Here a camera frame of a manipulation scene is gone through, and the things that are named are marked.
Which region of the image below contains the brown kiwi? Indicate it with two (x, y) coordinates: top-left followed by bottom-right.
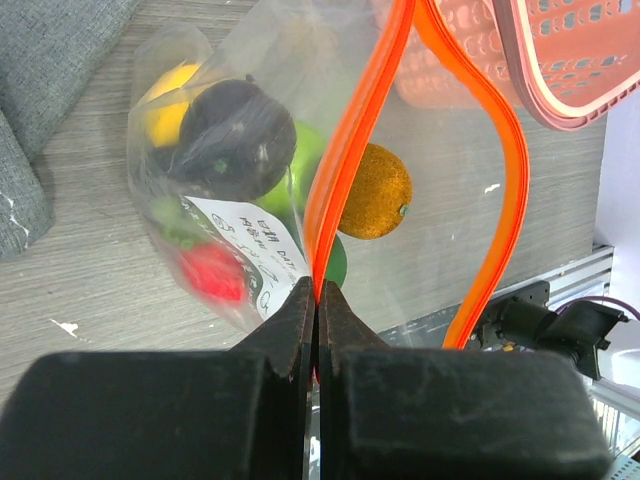
(338, 143), (413, 240)

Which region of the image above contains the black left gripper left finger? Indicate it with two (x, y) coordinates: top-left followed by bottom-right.
(1, 278), (315, 479)

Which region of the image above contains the clear zip bag orange zipper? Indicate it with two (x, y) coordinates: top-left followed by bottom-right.
(127, 1), (530, 349)

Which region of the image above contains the yellow pear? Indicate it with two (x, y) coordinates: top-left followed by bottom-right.
(144, 62), (202, 147)

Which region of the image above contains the grey cloth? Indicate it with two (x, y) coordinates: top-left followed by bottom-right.
(1, 1), (139, 259)

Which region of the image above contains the red apple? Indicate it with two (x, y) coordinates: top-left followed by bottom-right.
(180, 243), (248, 303)

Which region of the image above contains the green apple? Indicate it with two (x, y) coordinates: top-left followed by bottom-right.
(255, 120), (327, 216)

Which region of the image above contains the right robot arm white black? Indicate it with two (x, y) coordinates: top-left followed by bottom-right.
(466, 281), (639, 381)

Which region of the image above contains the dark plum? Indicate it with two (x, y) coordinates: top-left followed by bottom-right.
(167, 79), (297, 201)

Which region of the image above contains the pink plastic basket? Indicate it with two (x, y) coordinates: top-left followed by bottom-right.
(392, 0), (640, 132)

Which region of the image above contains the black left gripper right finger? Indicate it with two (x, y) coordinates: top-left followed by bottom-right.
(318, 282), (613, 479)

